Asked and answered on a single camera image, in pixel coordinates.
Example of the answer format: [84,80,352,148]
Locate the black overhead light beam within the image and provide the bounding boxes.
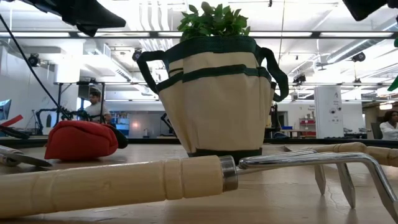
[0,30,398,40]

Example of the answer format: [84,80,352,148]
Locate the red and black bar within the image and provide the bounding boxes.
[0,114,31,140]

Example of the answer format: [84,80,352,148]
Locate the potted green artificial plant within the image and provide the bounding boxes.
[177,1,251,43]

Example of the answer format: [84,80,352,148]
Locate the black metal frame stand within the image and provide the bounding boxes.
[54,81,106,135]

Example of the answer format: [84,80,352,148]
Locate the person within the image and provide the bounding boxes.
[84,90,113,124]
[379,110,398,141]

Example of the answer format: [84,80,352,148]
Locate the blue storage bins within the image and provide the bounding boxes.
[111,112,130,137]

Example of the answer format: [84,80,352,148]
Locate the red gardening glove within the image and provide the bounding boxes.
[44,120,129,162]

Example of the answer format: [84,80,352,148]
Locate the wooden handled metal hand rake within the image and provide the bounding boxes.
[0,149,398,223]

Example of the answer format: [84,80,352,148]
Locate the narrow metal garden trowel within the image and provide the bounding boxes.
[0,144,53,168]

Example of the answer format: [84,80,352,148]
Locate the black table frame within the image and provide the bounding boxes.
[0,136,398,149]

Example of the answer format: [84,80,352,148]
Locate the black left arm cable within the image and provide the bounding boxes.
[0,14,73,121]

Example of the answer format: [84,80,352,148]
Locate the red shelf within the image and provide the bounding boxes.
[298,117,317,138]

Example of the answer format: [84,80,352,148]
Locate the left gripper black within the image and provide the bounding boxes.
[21,0,127,37]

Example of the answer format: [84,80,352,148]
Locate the computer monitor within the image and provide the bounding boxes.
[0,99,12,121]

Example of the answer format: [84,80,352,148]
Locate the white pillar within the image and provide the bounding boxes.
[313,85,345,139]

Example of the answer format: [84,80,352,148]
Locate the beige green gardening bag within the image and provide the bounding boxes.
[136,35,290,165]

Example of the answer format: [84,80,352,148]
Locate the wide wooden handled garden trowel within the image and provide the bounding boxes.
[276,142,398,167]

